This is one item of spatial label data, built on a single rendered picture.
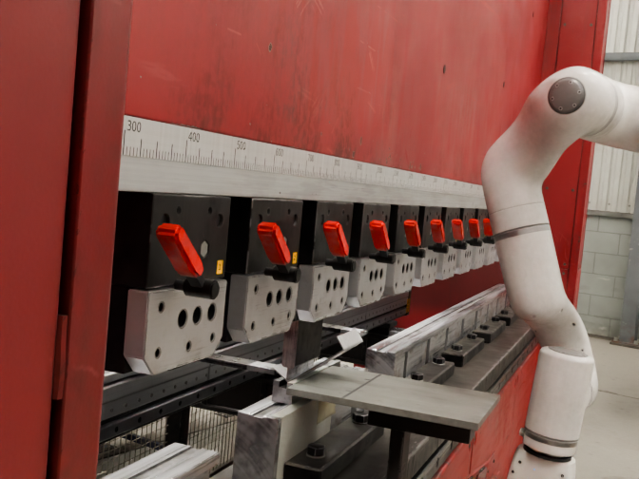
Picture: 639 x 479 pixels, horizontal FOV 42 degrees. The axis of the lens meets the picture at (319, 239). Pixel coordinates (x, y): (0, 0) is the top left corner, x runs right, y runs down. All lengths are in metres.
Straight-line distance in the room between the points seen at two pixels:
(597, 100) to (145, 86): 0.72
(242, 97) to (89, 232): 0.58
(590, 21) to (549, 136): 2.11
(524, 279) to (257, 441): 0.49
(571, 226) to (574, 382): 1.99
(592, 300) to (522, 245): 7.67
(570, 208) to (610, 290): 5.68
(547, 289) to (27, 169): 1.11
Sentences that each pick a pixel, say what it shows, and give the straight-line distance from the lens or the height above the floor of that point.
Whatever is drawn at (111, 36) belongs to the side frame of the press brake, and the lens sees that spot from 0.32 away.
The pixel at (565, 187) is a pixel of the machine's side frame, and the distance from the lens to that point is 3.29.
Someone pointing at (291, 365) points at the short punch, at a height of 1.02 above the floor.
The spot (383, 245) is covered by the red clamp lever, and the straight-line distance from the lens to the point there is 1.29.
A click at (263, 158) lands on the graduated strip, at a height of 1.30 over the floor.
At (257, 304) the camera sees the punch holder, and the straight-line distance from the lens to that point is 0.95.
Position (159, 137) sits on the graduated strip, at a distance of 0.74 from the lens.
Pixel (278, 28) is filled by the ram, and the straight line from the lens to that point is 0.96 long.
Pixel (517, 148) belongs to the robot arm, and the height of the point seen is 1.36.
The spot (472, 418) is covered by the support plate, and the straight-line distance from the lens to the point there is 1.10.
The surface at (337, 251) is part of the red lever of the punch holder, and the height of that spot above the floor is 1.19.
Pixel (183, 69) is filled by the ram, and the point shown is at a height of 1.37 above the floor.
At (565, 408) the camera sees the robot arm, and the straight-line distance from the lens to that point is 1.34.
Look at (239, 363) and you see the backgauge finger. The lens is 1.25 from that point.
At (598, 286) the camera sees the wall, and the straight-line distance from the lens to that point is 8.96.
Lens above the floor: 1.28
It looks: 4 degrees down
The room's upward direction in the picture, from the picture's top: 5 degrees clockwise
